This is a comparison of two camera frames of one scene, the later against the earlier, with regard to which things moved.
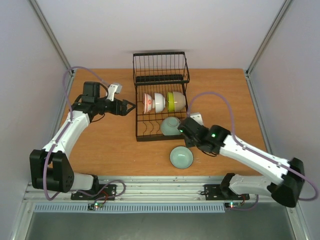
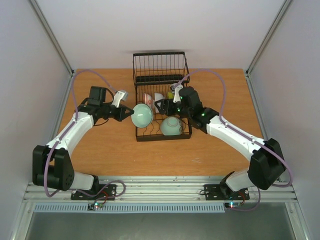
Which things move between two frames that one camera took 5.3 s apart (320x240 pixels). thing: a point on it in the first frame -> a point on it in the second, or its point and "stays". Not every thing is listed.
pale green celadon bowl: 181,157 -> 143,115
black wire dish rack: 161,102 stays
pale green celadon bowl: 169,126 stays
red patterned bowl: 147,101 stays
